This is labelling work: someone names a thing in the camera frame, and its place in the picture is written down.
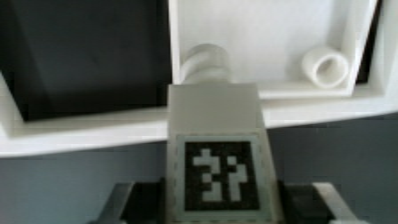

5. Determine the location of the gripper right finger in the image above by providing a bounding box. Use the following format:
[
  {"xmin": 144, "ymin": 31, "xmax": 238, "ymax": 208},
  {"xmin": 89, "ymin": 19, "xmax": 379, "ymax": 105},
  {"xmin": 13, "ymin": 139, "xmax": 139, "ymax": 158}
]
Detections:
[{"xmin": 313, "ymin": 182, "xmax": 372, "ymax": 224}]

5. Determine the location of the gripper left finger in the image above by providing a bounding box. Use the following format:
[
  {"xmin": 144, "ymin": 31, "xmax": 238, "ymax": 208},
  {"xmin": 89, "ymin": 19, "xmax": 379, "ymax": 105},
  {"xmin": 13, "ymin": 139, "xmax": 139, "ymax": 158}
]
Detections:
[{"xmin": 87, "ymin": 183, "xmax": 134, "ymax": 224}]

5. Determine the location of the white square table top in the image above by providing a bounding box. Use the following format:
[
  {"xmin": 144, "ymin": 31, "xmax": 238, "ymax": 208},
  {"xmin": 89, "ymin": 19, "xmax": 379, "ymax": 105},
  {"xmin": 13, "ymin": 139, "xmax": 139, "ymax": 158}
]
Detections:
[{"xmin": 169, "ymin": 0, "xmax": 379, "ymax": 99}]

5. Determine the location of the white U-shaped obstacle fence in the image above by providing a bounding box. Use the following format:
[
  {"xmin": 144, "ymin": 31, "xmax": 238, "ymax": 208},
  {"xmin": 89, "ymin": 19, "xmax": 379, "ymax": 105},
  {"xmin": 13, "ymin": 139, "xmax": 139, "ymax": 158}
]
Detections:
[{"xmin": 0, "ymin": 0, "xmax": 398, "ymax": 158}]

